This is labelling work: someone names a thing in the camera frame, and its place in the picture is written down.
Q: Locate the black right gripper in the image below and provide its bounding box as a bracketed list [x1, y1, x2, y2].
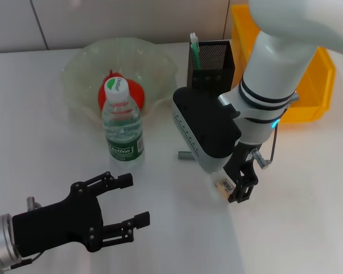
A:
[224, 142, 263, 204]

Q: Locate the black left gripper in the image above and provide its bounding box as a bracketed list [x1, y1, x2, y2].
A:
[11, 170, 151, 258]

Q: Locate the beige eraser with barcode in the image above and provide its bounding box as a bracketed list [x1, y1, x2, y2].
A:
[213, 176, 236, 201]

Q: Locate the grey marker pen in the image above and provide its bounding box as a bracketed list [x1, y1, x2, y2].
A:
[177, 150, 196, 161]

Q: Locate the clear water bottle green label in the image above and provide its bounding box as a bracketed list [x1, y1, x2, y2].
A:
[101, 77, 145, 163]

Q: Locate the black mesh pen holder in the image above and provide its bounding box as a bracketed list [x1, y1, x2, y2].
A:
[186, 41, 236, 92]

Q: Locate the green glass fruit bowl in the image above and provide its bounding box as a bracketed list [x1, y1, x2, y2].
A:
[62, 38, 180, 123]

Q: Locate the yellow plastic bin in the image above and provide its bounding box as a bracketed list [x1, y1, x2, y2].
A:
[230, 4, 337, 124]

